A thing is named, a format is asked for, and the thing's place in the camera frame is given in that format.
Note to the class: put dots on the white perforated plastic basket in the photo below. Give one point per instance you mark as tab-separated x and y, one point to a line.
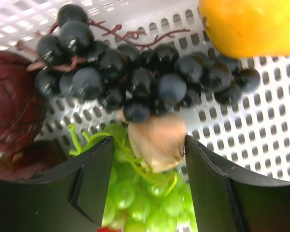
254	133

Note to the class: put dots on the beige fake garlic clove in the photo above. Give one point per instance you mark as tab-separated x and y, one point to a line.
159	141

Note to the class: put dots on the dark purple fake grapes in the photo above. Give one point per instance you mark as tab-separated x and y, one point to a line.
139	83

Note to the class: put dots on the red fake apple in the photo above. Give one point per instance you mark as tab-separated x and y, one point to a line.
106	229

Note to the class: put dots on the orange fake orange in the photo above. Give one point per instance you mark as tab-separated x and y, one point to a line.
247	28

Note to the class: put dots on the green fake grapes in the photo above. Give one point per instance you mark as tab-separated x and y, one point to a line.
139	200

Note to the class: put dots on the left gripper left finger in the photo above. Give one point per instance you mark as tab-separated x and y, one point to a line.
67	198

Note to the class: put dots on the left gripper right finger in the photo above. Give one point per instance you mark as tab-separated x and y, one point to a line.
230	198

